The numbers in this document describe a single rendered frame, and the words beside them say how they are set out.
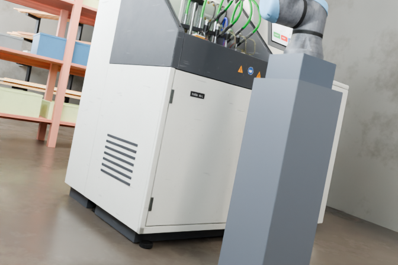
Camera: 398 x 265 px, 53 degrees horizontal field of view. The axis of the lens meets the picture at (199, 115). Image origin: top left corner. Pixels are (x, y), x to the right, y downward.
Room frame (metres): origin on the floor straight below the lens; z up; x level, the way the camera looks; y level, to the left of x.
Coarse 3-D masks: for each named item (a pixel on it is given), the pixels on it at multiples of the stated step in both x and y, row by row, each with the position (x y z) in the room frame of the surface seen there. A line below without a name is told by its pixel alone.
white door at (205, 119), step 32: (192, 96) 1.76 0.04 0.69; (224, 96) 1.88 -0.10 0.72; (192, 128) 1.78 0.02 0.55; (224, 128) 1.91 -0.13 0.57; (160, 160) 1.69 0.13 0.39; (192, 160) 1.81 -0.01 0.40; (224, 160) 1.94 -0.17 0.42; (160, 192) 1.71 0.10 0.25; (192, 192) 1.83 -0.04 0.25; (224, 192) 1.96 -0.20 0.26; (160, 224) 1.73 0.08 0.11
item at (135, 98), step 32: (128, 96) 1.91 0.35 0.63; (160, 96) 1.70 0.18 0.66; (128, 128) 1.86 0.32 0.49; (160, 128) 1.67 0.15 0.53; (96, 160) 2.06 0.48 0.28; (128, 160) 1.82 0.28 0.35; (96, 192) 2.01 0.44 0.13; (128, 192) 1.78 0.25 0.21; (128, 224) 1.74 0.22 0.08; (192, 224) 1.86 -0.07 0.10; (224, 224) 1.99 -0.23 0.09
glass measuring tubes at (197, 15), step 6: (186, 0) 2.30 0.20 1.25; (192, 0) 2.31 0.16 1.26; (198, 0) 2.34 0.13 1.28; (186, 6) 2.30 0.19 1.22; (192, 6) 2.35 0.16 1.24; (198, 6) 2.38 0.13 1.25; (180, 12) 2.30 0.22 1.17; (198, 12) 2.36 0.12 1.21; (180, 18) 2.31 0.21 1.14; (198, 18) 2.36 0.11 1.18; (186, 30) 2.32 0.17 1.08
